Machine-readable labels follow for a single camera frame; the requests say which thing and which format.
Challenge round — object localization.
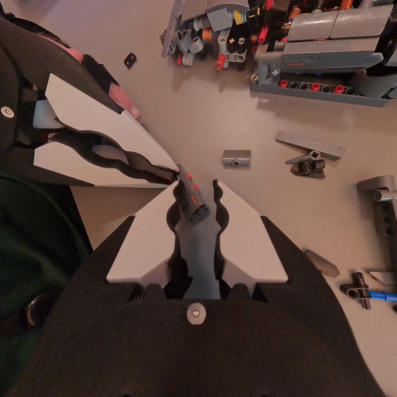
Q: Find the dark grey lego wedge panel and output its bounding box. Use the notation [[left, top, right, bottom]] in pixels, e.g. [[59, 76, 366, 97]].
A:
[[178, 169, 211, 222]]

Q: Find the lego car model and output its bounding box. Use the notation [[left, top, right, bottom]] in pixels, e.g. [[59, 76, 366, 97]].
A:
[[160, 0, 397, 108]]

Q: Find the person's left hand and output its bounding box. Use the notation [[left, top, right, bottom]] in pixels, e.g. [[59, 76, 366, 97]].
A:
[[62, 45, 141, 121]]

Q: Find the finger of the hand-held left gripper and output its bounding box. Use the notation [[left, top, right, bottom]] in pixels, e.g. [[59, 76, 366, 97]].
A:
[[32, 73, 180, 173], [33, 131, 177, 189]]

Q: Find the black lego connector blue pin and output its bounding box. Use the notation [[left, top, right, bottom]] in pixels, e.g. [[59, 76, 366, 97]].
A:
[[339, 272, 397, 310]]

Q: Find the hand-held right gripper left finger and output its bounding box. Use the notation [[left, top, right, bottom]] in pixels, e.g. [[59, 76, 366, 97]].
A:
[[106, 180, 190, 300]]

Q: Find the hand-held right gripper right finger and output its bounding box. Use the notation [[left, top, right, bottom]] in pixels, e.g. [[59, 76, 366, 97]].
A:
[[212, 179, 289, 300]]

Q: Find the long dark grey lego beam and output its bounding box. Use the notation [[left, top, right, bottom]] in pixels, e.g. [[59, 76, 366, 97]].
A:
[[356, 175, 397, 286]]

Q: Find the dark grey lego fin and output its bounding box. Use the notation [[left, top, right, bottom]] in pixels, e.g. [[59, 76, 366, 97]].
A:
[[305, 249, 341, 278]]

